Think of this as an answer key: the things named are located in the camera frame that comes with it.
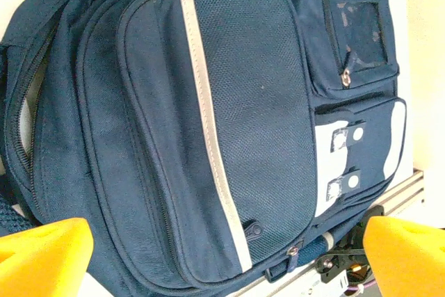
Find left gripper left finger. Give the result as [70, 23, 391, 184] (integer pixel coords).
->
[0, 217, 94, 297]

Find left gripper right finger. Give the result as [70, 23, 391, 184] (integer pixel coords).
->
[362, 216, 445, 297]

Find navy blue backpack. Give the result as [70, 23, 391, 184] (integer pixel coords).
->
[0, 0, 408, 297]

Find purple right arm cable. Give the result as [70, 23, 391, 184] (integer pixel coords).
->
[346, 275, 378, 294]

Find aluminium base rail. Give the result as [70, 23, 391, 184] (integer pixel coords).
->
[239, 168, 426, 297]

